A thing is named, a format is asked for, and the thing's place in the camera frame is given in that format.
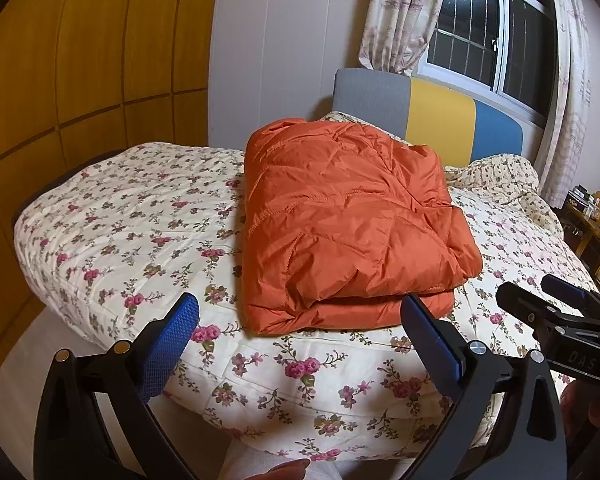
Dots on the grey yellow blue headboard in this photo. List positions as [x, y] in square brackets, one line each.
[440, 110]

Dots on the orange quilted jacket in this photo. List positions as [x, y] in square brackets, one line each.
[340, 220]

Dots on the person's left hand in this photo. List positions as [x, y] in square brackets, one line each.
[290, 471]

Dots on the short patterned curtain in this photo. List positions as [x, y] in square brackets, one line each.
[400, 20]

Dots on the wooden wardrobe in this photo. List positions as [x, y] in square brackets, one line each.
[80, 60]

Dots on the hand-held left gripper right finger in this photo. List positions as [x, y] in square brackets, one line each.
[432, 335]

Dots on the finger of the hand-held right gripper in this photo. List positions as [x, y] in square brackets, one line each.
[525, 302]
[572, 294]

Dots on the person's right hand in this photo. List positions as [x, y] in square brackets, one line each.
[595, 420]

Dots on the small boxes on desk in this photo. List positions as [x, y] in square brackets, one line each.
[580, 199]

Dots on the wooden desk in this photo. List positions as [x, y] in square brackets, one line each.
[582, 230]

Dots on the floral quilt bed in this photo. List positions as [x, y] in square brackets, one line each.
[130, 260]

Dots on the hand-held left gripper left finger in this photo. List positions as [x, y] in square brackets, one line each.
[172, 330]

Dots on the white bed base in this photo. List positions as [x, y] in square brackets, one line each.
[190, 440]

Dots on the long patterned curtain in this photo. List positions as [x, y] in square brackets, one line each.
[570, 110]

